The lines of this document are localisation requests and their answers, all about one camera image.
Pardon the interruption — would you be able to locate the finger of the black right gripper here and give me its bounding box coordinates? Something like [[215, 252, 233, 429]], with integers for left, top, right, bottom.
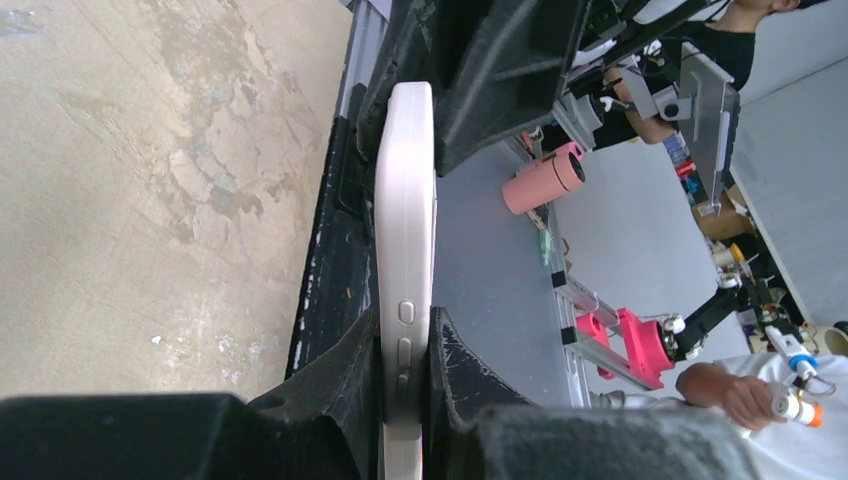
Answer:
[[434, 1, 591, 177], [356, 1, 456, 159]]

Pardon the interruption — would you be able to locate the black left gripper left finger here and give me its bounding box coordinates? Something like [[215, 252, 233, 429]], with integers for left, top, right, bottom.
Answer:
[[1, 311, 380, 479]]

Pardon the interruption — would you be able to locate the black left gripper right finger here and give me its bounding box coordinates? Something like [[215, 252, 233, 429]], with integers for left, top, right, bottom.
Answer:
[[423, 307, 759, 479]]

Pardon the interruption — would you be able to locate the pale pink phone case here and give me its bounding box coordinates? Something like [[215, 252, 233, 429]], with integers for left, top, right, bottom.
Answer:
[[374, 82, 437, 479]]

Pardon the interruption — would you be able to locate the pink cylinder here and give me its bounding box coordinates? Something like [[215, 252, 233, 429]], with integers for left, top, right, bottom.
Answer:
[[502, 142, 586, 215]]

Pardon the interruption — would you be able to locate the grey monitor on stand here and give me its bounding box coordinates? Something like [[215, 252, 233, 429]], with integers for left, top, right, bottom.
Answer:
[[619, 42, 740, 214]]

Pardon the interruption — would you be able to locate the seated person in black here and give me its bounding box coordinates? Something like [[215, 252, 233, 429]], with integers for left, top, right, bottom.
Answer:
[[599, 0, 829, 147]]

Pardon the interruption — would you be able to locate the operator hand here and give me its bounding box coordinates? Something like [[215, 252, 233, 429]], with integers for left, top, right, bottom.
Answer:
[[676, 363, 787, 431]]

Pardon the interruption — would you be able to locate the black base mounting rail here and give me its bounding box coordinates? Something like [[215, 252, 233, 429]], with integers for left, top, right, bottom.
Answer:
[[285, 84, 376, 378]]

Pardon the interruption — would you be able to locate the aluminium frame rail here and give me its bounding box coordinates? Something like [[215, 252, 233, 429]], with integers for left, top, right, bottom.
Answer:
[[503, 132, 637, 409]]

